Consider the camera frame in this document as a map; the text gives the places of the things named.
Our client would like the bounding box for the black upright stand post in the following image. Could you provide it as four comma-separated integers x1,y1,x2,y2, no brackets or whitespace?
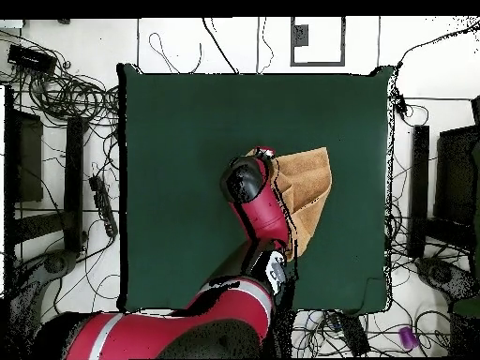
407,125,431,259
63,116,85,253

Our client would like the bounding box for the black power strip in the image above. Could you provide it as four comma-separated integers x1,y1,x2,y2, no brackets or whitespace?
88,174,119,238
329,311,371,357

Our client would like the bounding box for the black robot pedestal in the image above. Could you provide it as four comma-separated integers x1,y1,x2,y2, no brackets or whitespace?
271,309,293,359

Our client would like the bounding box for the black rectangular device box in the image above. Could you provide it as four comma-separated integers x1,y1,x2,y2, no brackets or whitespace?
7,43,58,75

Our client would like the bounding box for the dark green table cloth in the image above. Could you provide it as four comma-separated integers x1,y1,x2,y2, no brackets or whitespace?
116,62,395,316

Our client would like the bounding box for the dark flat panel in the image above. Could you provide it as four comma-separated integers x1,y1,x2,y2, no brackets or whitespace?
4,107,45,203
433,125,480,227

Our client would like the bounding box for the grey square floor frame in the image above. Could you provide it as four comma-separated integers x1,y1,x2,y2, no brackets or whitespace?
290,16,347,68

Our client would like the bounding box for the purple plastic object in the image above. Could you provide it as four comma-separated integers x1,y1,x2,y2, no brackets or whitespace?
398,325,418,351

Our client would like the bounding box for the dark grey stand foot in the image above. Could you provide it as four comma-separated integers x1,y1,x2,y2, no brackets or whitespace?
413,256,479,302
41,248,79,276

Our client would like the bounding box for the thick black cable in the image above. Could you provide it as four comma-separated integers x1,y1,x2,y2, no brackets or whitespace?
202,16,242,75

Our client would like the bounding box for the thin black looped cable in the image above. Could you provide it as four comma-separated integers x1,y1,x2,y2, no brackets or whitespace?
148,32,203,75

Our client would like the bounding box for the long black cable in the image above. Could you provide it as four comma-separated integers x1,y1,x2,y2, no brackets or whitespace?
395,20,480,73

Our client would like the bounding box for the black cable tangle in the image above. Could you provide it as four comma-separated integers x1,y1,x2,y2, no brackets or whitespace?
0,29,121,129

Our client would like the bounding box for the orange terry towel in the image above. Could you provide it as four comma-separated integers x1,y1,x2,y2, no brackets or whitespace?
245,145,334,263

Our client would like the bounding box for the small dark grey plate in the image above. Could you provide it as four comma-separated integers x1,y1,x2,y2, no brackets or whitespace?
292,23,309,47

